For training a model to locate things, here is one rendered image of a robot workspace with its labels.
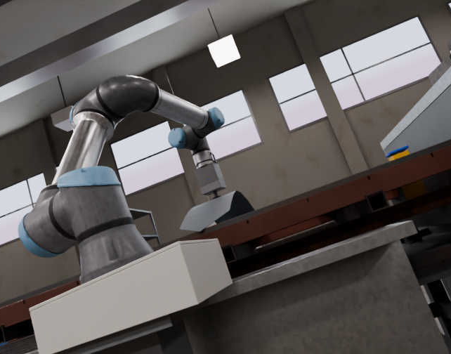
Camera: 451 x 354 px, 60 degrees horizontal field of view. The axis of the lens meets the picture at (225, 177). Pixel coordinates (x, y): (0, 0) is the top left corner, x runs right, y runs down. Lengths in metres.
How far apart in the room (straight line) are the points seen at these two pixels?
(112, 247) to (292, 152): 7.10
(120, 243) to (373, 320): 0.67
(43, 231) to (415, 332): 0.91
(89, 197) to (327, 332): 0.68
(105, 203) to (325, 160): 7.07
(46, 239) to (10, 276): 9.00
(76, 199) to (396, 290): 0.80
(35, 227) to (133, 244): 0.23
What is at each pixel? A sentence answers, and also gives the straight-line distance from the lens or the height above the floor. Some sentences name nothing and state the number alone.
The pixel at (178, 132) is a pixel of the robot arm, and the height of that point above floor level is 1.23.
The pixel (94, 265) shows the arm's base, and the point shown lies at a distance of 0.78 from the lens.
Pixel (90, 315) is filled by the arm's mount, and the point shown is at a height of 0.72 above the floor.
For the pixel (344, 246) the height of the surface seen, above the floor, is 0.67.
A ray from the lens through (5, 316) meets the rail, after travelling 1.43.
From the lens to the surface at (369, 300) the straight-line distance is 1.12.
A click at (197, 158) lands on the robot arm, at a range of 1.54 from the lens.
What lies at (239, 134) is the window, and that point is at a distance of 7.94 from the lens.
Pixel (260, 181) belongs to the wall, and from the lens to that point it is 7.72.
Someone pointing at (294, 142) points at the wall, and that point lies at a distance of 7.81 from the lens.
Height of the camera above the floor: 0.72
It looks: 12 degrees up
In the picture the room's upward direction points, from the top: 19 degrees counter-clockwise
